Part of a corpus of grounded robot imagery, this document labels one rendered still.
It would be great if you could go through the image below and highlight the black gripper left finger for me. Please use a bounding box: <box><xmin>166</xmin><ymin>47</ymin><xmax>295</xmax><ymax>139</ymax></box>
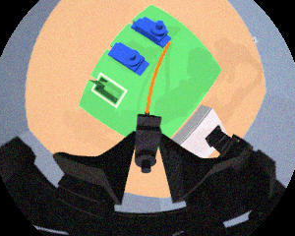
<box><xmin>53</xmin><ymin>131</ymin><xmax>137</xmax><ymax>206</ymax></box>

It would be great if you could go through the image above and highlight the green rectangular block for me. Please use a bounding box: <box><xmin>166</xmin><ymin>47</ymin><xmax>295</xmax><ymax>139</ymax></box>
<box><xmin>80</xmin><ymin>4</ymin><xmax>222</xmax><ymax>138</ymax></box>

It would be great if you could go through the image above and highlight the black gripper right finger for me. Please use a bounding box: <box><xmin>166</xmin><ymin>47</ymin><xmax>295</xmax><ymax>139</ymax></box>
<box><xmin>159</xmin><ymin>133</ymin><xmax>238</xmax><ymax>204</ymax></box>

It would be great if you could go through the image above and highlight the black micro servo with orange cable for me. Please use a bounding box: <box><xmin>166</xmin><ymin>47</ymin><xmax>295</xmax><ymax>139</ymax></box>
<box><xmin>135</xmin><ymin>40</ymin><xmax>171</xmax><ymax>174</ymax></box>

